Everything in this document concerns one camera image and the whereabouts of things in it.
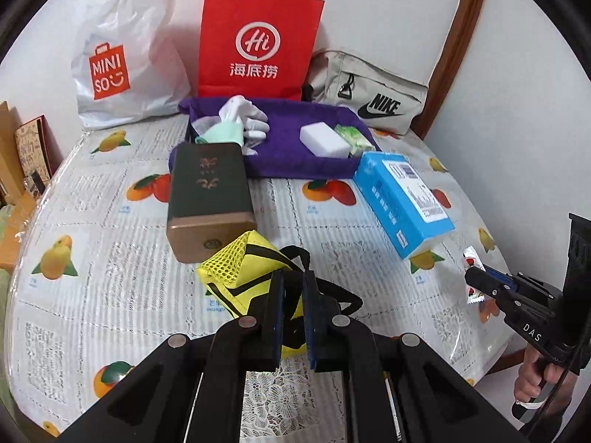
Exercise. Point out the white sponge block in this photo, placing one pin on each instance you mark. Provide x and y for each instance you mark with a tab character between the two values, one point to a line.
323	140

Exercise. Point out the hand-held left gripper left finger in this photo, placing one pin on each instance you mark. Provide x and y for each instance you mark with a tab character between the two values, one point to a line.
277	314

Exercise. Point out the blue tissue box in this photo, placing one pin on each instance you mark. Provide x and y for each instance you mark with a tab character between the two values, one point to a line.
397	203

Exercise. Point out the grey waist bag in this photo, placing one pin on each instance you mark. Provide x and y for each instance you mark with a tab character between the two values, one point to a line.
369	83

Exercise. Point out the white cotton gloves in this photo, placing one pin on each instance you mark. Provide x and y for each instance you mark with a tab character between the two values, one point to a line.
244	115

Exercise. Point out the wooden door frame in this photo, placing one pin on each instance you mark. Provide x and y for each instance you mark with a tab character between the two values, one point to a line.
461	32

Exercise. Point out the fruit print lace tablecloth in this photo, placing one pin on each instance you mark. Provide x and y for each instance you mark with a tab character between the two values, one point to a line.
115	240

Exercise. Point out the dark green tin box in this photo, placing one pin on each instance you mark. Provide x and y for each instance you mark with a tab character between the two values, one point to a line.
207	194

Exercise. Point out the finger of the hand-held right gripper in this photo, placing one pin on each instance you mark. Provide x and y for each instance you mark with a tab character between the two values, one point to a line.
501	274
482	284

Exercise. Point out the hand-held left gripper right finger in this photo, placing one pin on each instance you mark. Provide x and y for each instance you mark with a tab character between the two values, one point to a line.
310	318

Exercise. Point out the light green face mask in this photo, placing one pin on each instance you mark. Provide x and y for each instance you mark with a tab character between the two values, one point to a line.
221	134

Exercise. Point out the white plastic shopping bag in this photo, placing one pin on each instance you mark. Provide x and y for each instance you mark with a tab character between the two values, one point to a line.
129	32

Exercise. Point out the purple fabric bin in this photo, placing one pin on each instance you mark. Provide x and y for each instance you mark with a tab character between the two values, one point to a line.
286	161

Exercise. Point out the fruit print sachet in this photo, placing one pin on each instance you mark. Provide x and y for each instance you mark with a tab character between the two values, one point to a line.
471	258

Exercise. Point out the red paper bag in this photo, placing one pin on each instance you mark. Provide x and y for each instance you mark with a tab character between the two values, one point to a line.
258	23

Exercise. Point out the person's right hand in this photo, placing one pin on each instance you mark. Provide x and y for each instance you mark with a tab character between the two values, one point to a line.
531	374

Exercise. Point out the green tissue packet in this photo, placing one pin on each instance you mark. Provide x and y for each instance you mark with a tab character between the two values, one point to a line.
358	138

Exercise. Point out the brown printed box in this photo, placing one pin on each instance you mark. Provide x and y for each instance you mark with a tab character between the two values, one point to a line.
32	147

